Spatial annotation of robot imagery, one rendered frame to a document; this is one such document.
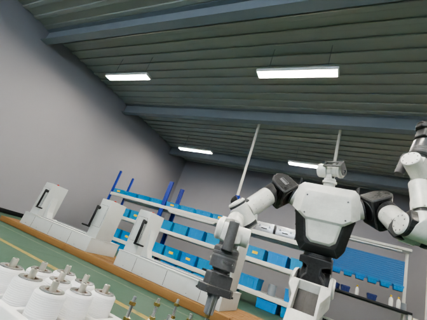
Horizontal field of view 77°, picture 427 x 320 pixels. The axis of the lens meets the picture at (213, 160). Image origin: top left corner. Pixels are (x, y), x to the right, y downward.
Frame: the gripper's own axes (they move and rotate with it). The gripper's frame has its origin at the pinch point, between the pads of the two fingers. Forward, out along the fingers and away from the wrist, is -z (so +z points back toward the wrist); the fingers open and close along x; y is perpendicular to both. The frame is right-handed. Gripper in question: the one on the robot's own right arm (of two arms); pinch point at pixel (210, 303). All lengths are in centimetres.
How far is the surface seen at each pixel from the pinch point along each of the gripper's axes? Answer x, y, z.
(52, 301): -44.7, 9.9, -13.3
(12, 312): -54, 11, -19
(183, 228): 111, 522, 57
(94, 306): -31.9, 26.9, -15.9
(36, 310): -48, 10, -16
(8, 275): -62, 26, -13
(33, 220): -145, 403, -18
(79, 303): -37.3, 18.2, -14.0
